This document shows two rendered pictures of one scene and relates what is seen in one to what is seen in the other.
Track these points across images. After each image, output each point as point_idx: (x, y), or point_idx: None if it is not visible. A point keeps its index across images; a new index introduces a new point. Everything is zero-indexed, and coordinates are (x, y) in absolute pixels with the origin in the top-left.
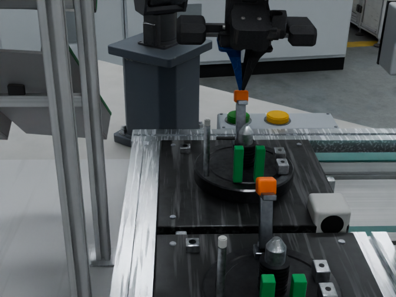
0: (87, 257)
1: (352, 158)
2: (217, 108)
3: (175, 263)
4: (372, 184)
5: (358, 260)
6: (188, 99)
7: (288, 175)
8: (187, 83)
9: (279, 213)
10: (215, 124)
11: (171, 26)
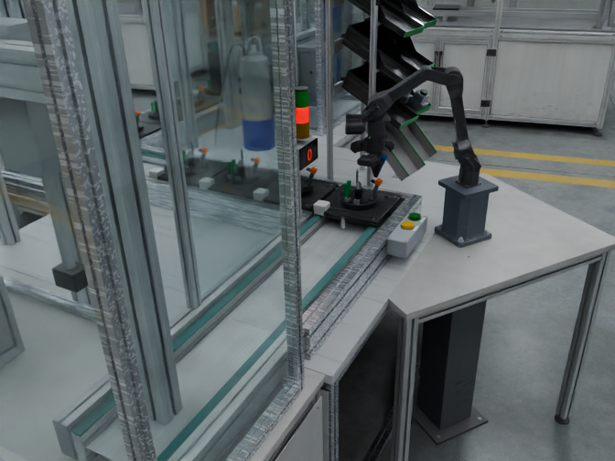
0: (329, 168)
1: (361, 236)
2: (497, 260)
3: (322, 183)
4: (350, 246)
5: None
6: (450, 213)
7: (343, 201)
8: (450, 204)
9: (330, 201)
10: (471, 252)
11: (461, 174)
